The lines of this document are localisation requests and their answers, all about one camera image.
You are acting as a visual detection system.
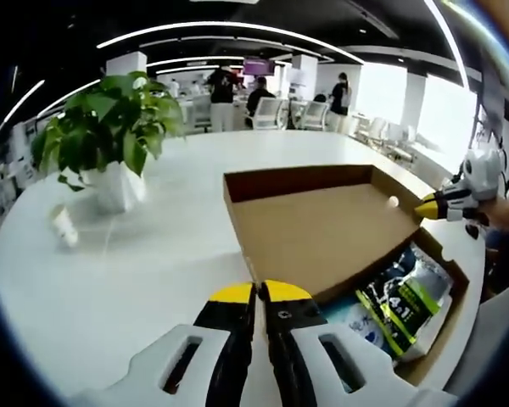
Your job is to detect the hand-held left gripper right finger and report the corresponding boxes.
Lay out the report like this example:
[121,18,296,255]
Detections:
[259,278,458,407]

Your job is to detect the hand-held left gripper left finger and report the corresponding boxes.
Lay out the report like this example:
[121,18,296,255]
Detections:
[70,282,259,407]

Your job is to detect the blue wet wipes pack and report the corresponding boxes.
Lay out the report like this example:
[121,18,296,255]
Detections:
[322,296,398,374]

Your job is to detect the dark packet with green label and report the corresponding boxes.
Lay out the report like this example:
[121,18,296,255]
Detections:
[355,243,455,364]

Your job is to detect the brown cardboard shoe box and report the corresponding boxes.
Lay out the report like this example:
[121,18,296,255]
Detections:
[222,164,471,389]

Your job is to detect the dark hanging screen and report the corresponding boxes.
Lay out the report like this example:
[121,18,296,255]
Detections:
[477,54,506,128]

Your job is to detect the grey mesh office chair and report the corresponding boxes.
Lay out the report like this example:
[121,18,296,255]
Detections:
[444,292,509,399]

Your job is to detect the white office chair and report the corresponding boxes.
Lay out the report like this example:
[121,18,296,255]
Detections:
[252,97,288,131]
[300,101,328,131]

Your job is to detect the white paper cup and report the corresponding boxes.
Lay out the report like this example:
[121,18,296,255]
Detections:
[48,205,81,249]

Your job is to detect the curved ceiling light strip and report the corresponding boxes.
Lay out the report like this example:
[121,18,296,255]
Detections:
[96,20,364,64]

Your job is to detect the green plant in white pot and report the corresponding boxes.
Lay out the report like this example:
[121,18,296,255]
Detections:
[31,70,187,215]

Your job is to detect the purple wall screen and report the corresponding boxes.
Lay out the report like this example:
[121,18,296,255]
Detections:
[243,59,276,76]

